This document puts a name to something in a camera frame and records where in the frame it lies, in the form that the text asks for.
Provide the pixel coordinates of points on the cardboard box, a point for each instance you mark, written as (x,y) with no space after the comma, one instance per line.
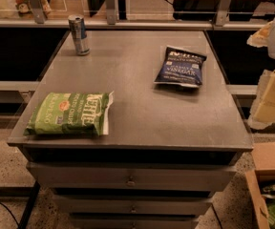
(263,174)

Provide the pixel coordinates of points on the grey drawer cabinet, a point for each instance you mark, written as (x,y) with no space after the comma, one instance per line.
(168,151)

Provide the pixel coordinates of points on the blue salt vinegar chip bag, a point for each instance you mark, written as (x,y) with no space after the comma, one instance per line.
(181,67)

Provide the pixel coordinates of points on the green jalapeno chip bag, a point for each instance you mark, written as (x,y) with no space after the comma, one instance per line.
(71,114)

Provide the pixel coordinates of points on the redbull can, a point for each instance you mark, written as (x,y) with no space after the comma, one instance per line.
(79,35)

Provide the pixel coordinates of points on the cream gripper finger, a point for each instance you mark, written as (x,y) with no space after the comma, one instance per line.
(260,38)
(262,112)

